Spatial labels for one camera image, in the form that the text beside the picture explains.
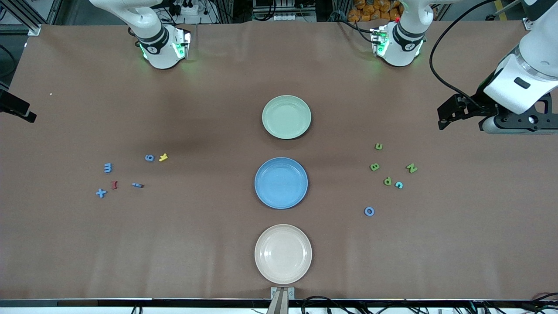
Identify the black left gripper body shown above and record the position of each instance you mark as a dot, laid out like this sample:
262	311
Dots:
478	106

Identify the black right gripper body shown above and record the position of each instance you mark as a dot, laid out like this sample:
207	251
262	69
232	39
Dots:
12	106

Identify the green letter N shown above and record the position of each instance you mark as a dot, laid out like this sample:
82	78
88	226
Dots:
411	168

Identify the green letter P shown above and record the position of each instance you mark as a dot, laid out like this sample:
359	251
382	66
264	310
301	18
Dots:
387	180

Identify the green letter B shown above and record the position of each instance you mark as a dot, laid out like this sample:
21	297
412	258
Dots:
374	167

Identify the blue letter M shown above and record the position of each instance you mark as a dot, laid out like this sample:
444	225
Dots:
108	168

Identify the blue letter X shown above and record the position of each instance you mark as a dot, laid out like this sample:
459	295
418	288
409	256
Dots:
101	192

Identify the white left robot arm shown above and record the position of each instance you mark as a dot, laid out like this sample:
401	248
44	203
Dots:
532	65

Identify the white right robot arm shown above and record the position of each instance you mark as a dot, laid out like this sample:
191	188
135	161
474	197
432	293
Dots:
159	48

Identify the blue letter O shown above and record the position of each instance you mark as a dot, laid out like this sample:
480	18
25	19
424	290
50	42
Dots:
366	211

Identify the pile of orange objects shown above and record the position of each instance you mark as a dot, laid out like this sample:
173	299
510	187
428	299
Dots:
370	8

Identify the yellow letter Y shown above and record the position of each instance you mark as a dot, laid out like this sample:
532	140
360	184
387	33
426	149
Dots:
163	157

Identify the light green plate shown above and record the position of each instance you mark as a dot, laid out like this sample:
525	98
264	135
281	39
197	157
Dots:
286	117

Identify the blue plate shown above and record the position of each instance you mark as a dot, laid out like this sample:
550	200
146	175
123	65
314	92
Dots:
281	183

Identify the metal equipment rack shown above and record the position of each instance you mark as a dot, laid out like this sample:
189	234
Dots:
283	13

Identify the white power strip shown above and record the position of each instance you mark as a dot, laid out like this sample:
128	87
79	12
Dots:
187	8

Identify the brown table cover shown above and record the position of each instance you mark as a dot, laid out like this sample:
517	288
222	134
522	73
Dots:
174	261

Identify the beige plate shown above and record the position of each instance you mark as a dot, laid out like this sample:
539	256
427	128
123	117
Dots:
283	254

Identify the aluminium frame post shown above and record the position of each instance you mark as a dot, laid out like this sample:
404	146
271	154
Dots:
527	24
34	29

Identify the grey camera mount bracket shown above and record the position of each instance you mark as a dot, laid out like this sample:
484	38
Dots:
282	298

